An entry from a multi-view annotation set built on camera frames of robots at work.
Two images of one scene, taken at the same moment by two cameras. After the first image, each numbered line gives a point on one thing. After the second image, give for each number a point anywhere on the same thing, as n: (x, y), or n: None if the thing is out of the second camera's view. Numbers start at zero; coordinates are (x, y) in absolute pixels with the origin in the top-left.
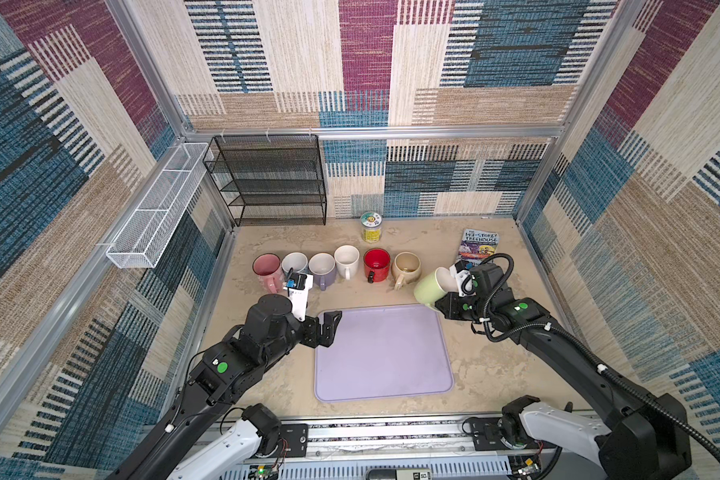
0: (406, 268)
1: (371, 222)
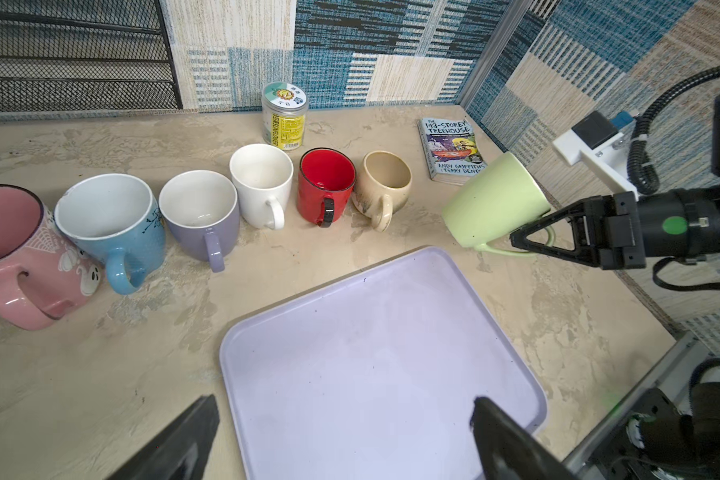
0: (383, 186)
1: (283, 114)
